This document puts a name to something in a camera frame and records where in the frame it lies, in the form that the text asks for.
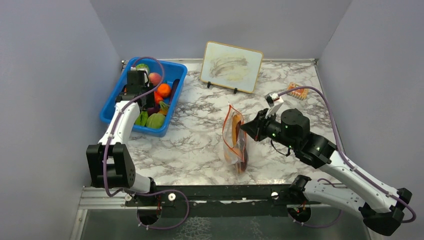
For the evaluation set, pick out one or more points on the toy green cabbage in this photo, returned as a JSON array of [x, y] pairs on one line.
[[155, 121]]

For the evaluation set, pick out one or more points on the blue plastic bin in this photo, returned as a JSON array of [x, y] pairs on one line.
[[172, 71]]

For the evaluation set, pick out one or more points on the toy purple eggplant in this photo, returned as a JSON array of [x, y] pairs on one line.
[[173, 90]]

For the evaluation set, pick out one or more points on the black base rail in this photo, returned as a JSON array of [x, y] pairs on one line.
[[215, 201]]

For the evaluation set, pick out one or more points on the clear zip top bag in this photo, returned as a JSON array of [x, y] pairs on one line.
[[228, 153]]

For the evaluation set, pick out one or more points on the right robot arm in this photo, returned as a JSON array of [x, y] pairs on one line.
[[378, 205]]

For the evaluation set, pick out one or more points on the toy carrot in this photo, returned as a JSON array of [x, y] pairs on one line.
[[160, 101]]

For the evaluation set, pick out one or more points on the toy green starfruit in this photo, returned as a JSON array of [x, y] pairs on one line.
[[142, 119]]

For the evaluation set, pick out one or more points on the toy green lettuce ball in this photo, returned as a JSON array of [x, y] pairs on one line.
[[142, 65]]

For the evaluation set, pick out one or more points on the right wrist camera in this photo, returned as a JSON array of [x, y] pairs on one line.
[[274, 101]]

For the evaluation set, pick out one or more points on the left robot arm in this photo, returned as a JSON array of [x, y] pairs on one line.
[[109, 161]]

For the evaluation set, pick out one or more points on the toy orange tangerine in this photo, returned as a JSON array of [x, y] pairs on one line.
[[164, 90]]

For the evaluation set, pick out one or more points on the whiteboard on stand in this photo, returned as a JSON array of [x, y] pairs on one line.
[[231, 67]]

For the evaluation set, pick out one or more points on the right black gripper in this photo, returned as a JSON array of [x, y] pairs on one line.
[[255, 128]]

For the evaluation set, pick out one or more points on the orange snack packet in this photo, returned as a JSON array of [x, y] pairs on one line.
[[300, 93]]

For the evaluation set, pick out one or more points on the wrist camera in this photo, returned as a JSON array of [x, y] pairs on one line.
[[143, 69], [274, 101]]

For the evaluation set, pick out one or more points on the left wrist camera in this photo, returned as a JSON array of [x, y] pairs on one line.
[[143, 69]]

